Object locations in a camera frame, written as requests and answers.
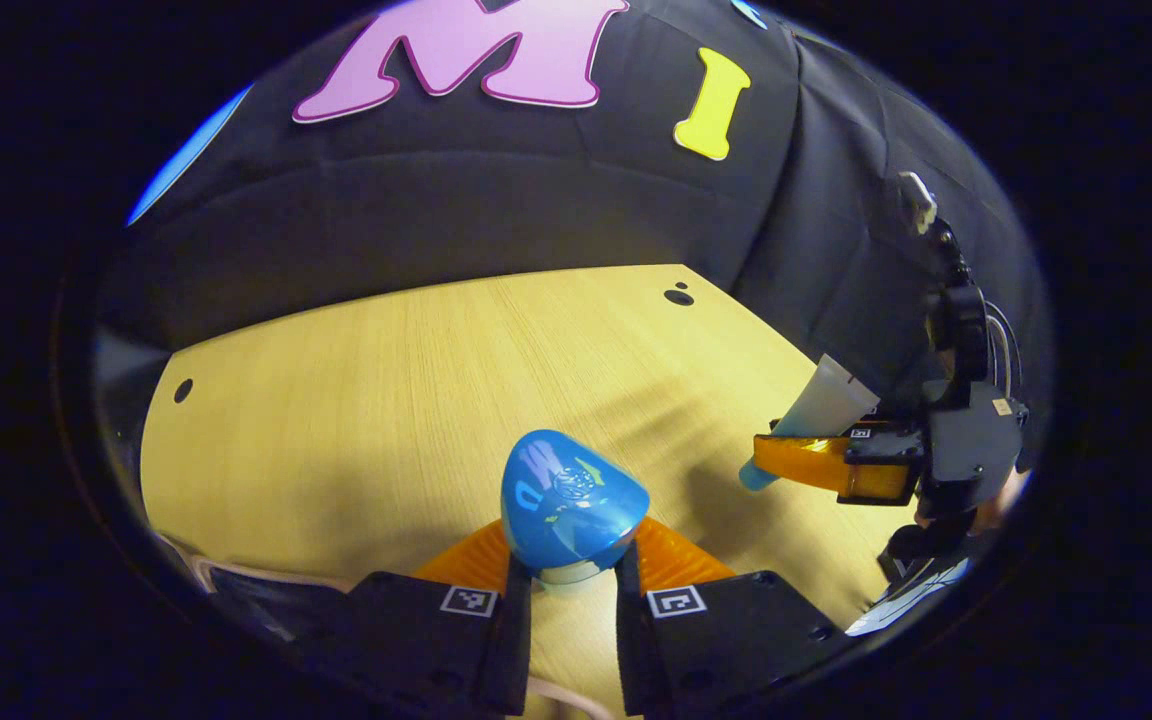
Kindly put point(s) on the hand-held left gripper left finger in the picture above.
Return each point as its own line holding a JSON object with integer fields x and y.
{"x": 516, "y": 640}

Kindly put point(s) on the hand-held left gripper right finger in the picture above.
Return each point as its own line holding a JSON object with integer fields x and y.
{"x": 631, "y": 640}

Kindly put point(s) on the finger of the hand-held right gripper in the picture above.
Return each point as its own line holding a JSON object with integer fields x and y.
{"x": 806, "y": 460}

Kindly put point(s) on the white tube with blue cap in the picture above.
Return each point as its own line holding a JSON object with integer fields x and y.
{"x": 826, "y": 405}

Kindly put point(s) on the blue skin care tube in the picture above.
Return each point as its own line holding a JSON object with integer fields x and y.
{"x": 571, "y": 500}

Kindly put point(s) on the white and black shoe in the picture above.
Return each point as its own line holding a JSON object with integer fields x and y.
{"x": 911, "y": 600}

